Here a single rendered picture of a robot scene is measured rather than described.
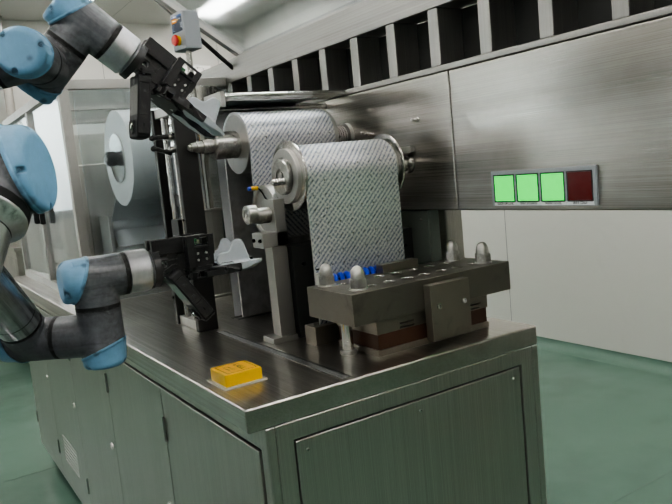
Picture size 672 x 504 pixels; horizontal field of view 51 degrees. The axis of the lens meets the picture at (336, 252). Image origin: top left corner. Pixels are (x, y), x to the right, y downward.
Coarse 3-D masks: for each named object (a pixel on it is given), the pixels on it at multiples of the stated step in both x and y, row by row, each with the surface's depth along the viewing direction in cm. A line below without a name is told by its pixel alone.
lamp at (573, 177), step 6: (570, 174) 125; (576, 174) 124; (582, 174) 123; (588, 174) 122; (570, 180) 125; (576, 180) 124; (582, 180) 123; (588, 180) 122; (570, 186) 125; (576, 186) 124; (582, 186) 123; (588, 186) 122; (570, 192) 125; (576, 192) 124; (582, 192) 123; (588, 192) 122; (570, 198) 126; (576, 198) 125; (582, 198) 123; (588, 198) 122
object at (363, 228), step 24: (360, 192) 149; (384, 192) 152; (312, 216) 143; (336, 216) 146; (360, 216) 149; (384, 216) 153; (312, 240) 143; (336, 240) 146; (360, 240) 149; (384, 240) 153; (336, 264) 146; (360, 264) 150
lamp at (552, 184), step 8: (544, 176) 130; (552, 176) 128; (560, 176) 127; (544, 184) 130; (552, 184) 129; (560, 184) 127; (544, 192) 130; (552, 192) 129; (560, 192) 127; (544, 200) 131
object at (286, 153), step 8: (280, 152) 146; (288, 152) 143; (288, 160) 143; (296, 160) 142; (296, 168) 141; (296, 176) 141; (296, 184) 142; (296, 192) 142; (288, 200) 146; (296, 200) 145
